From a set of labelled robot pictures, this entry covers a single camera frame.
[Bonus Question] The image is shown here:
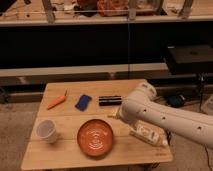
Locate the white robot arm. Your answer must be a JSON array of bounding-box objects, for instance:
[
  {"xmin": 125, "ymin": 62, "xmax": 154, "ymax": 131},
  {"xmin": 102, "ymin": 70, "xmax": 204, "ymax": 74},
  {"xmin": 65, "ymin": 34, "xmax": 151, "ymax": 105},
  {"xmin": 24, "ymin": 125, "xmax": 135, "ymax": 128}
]
[{"xmin": 117, "ymin": 82, "xmax": 213, "ymax": 149}]

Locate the black rectangular box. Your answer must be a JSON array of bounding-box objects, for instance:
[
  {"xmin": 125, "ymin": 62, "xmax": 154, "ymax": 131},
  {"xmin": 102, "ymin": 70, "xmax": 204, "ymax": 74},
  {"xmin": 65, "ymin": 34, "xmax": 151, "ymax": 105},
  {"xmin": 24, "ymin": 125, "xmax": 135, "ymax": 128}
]
[{"xmin": 99, "ymin": 95, "xmax": 122, "ymax": 106}]

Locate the blue sponge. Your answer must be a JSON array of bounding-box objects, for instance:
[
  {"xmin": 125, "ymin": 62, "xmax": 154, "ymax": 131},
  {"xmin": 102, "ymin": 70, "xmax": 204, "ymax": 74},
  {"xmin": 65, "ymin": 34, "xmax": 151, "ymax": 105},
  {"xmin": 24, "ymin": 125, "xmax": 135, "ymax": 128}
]
[{"xmin": 75, "ymin": 95, "xmax": 92, "ymax": 111}]

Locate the wooden folding table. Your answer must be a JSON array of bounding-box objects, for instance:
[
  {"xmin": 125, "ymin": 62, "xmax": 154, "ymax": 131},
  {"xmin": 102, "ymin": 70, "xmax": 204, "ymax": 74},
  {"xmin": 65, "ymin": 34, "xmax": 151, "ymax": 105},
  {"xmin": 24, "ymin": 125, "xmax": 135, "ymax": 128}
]
[{"xmin": 21, "ymin": 80, "xmax": 173, "ymax": 171}]

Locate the orange toy carrot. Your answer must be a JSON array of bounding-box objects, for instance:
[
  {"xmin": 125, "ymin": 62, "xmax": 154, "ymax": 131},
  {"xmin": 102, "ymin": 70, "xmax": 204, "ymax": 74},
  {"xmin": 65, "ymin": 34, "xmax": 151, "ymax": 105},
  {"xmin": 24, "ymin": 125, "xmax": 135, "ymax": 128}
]
[{"xmin": 47, "ymin": 90, "xmax": 68, "ymax": 110}]

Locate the white plastic bottle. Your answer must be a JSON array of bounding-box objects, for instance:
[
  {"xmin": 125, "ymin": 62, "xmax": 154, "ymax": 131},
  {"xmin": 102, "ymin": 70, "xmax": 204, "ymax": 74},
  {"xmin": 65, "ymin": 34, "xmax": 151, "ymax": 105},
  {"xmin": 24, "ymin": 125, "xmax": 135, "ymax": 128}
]
[{"xmin": 130, "ymin": 122, "xmax": 168, "ymax": 147}]

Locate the clear plastic cup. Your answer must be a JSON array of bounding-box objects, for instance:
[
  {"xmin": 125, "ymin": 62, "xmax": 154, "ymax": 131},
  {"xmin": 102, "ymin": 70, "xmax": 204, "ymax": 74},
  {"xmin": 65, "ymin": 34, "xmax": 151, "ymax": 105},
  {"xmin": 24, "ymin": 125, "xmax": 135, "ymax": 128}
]
[{"xmin": 36, "ymin": 120, "xmax": 58, "ymax": 143}]

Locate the orange object on shelf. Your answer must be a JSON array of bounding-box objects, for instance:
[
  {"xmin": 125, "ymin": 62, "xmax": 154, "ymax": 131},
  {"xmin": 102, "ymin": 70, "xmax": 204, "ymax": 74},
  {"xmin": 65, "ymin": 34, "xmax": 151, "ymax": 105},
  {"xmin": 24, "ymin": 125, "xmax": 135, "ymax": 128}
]
[{"xmin": 97, "ymin": 0, "xmax": 128, "ymax": 16}]

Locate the black box on shelf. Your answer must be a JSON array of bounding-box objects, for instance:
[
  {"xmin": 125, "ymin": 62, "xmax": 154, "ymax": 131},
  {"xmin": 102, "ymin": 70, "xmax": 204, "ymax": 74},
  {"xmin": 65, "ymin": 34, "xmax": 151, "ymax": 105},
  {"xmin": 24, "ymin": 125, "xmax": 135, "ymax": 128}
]
[{"xmin": 165, "ymin": 45, "xmax": 213, "ymax": 75}]

